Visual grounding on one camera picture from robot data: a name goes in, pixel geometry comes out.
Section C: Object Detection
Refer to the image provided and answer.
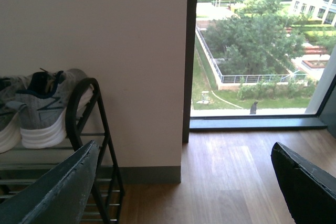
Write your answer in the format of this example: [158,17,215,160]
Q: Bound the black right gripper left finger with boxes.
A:
[1,141,99,223]

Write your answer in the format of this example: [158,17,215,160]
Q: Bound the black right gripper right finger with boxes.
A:
[271,142,335,223]

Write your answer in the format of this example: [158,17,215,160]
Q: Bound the grey knit sneaker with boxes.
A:
[15,69,87,149]
[1,76,31,153]

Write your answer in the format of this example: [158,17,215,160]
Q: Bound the black metal shoe rack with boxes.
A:
[1,78,125,223]

